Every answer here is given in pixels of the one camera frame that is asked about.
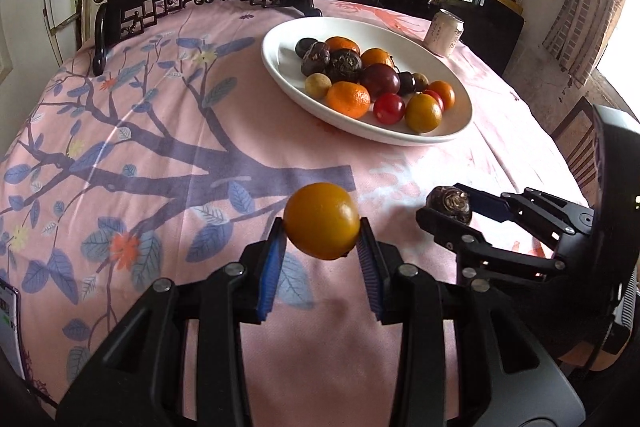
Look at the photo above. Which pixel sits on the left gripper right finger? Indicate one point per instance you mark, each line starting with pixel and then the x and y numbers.
pixel 401 293

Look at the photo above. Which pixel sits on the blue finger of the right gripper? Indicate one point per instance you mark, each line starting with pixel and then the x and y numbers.
pixel 474 252
pixel 546 217

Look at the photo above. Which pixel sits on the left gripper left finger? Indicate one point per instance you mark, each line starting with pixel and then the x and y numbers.
pixel 240 292

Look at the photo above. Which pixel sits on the brown mottled passion fruit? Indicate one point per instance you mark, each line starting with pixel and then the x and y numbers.
pixel 451 201

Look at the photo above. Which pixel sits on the yellow-orange plum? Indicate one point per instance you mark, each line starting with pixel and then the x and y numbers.
pixel 423 113
pixel 322 221

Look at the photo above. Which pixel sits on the red cherry tomato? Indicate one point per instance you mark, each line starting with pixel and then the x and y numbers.
pixel 389 109

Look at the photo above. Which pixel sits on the dark purple cherry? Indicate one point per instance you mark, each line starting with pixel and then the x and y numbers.
pixel 407 84

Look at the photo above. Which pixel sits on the large orange mandarin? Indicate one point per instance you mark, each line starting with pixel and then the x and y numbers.
pixel 349 99

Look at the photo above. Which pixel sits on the dark red plum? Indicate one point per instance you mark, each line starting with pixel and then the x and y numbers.
pixel 379 79

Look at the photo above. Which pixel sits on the small tan longan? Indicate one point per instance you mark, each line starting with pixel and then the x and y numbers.
pixel 317 86

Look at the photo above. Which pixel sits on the red tomato in plate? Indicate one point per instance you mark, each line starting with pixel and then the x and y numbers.
pixel 437 98

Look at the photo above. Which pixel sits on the white oval plate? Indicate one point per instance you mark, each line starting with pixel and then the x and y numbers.
pixel 280 59

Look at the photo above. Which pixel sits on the beige drink can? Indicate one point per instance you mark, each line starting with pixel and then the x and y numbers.
pixel 444 33

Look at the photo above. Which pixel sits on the dark wooden cabinet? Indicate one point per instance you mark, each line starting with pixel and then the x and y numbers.
pixel 490 28

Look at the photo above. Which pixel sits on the small mandarin in plate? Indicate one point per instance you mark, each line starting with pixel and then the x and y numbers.
pixel 338 43

